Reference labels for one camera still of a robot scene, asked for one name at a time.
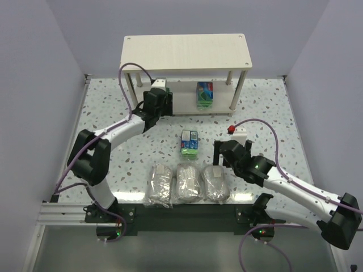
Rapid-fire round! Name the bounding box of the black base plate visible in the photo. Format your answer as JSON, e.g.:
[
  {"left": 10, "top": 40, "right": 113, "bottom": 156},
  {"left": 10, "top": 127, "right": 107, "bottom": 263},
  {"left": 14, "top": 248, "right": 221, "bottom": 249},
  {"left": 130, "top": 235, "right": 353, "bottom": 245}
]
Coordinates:
[{"left": 85, "top": 201, "right": 287, "bottom": 238}]

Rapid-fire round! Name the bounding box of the aluminium frame rail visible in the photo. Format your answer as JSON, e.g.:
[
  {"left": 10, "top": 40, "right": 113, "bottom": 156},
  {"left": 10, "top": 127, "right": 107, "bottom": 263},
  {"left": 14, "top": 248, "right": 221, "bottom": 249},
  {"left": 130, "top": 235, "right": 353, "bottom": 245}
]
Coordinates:
[{"left": 36, "top": 203, "right": 87, "bottom": 226}]

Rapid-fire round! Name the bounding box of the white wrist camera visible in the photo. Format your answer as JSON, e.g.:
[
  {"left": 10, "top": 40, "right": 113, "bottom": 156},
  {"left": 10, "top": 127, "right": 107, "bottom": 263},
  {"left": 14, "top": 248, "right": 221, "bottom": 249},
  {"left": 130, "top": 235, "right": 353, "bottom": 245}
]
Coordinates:
[
  {"left": 227, "top": 125, "right": 247, "bottom": 146},
  {"left": 151, "top": 78, "right": 167, "bottom": 91}
]

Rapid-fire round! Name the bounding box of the silver scourer pack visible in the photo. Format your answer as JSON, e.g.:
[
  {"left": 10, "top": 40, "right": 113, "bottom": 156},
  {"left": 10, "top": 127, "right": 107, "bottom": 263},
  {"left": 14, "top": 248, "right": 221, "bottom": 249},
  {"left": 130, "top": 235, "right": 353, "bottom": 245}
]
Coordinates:
[
  {"left": 201, "top": 165, "right": 230, "bottom": 203},
  {"left": 175, "top": 163, "right": 201, "bottom": 203},
  {"left": 144, "top": 164, "right": 173, "bottom": 209}
]

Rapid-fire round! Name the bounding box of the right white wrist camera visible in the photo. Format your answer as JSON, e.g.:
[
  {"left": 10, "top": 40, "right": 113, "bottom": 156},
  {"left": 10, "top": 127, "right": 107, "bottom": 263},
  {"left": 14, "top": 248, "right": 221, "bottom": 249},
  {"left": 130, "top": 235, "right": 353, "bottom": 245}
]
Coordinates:
[{"left": 227, "top": 125, "right": 247, "bottom": 146}]

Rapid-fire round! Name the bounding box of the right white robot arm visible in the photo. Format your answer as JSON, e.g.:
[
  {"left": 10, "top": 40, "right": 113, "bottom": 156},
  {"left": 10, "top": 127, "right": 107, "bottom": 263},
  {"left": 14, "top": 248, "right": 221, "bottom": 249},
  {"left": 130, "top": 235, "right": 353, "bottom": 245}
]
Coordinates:
[{"left": 213, "top": 140, "right": 362, "bottom": 250}]

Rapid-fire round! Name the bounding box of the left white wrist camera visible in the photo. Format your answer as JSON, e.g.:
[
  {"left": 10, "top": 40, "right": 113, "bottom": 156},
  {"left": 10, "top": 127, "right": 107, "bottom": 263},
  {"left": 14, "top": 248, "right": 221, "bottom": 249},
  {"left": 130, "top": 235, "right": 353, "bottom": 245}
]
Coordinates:
[{"left": 151, "top": 78, "right": 167, "bottom": 91}]

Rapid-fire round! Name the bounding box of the green sponge pack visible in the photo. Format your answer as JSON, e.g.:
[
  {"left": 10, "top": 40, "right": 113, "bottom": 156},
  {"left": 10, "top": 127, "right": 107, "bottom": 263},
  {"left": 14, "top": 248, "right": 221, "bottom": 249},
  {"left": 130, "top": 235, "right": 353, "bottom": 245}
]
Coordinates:
[
  {"left": 196, "top": 82, "right": 214, "bottom": 110},
  {"left": 166, "top": 87, "right": 173, "bottom": 100},
  {"left": 180, "top": 130, "right": 199, "bottom": 159}
]

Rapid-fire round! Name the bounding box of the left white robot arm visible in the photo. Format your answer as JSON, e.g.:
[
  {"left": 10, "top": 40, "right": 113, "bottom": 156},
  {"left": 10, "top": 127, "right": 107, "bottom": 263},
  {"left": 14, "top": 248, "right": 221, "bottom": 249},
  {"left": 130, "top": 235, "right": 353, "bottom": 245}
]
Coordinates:
[{"left": 67, "top": 87, "right": 173, "bottom": 214}]

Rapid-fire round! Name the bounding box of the white two-tier shelf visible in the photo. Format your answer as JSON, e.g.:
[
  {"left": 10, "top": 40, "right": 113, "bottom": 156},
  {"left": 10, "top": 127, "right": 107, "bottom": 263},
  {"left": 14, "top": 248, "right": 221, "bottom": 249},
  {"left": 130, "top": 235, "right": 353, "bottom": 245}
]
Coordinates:
[{"left": 120, "top": 33, "right": 252, "bottom": 116}]

